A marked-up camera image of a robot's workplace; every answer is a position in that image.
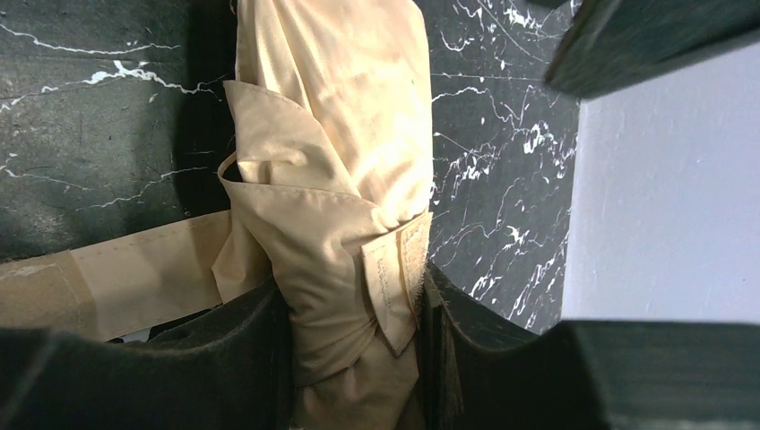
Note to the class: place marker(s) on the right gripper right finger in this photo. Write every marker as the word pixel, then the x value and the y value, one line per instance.
pixel 479 371

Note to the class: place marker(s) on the beige and black folding umbrella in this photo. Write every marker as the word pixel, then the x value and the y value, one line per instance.
pixel 329 188

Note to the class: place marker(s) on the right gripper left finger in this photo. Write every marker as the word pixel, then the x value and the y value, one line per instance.
pixel 226 369

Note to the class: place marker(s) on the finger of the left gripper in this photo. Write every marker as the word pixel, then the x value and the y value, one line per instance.
pixel 612 45

